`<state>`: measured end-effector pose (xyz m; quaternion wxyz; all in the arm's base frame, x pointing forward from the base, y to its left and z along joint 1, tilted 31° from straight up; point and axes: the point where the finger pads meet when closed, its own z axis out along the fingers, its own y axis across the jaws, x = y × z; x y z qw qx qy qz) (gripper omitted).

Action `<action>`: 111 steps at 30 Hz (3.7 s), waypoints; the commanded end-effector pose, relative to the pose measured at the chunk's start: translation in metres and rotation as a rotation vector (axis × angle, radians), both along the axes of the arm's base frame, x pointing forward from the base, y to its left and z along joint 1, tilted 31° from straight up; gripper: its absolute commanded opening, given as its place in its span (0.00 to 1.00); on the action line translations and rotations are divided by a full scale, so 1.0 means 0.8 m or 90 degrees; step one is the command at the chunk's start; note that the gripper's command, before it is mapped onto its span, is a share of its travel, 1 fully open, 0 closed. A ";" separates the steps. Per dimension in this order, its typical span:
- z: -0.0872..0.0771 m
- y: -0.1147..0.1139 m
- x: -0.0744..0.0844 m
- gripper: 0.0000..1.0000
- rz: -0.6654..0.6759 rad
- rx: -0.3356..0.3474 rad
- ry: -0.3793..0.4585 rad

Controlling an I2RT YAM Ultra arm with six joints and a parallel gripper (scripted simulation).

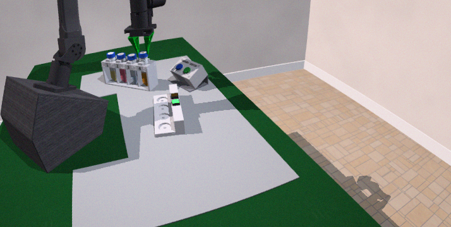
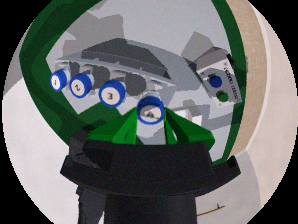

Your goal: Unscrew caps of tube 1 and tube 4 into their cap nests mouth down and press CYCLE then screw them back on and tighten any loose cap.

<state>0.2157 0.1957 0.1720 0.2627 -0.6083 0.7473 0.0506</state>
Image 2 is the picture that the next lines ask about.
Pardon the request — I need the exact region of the blue screw cap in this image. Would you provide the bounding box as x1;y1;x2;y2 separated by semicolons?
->
99;80;126;107
50;70;67;92
69;73;92;98
137;96;165;125

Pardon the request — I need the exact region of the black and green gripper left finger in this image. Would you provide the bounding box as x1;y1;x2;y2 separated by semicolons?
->
86;107;138;144

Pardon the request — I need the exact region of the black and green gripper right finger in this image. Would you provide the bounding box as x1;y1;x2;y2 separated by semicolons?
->
164;107;215;151

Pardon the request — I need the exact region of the white four-tube rack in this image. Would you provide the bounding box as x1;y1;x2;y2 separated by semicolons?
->
55;51;178;109

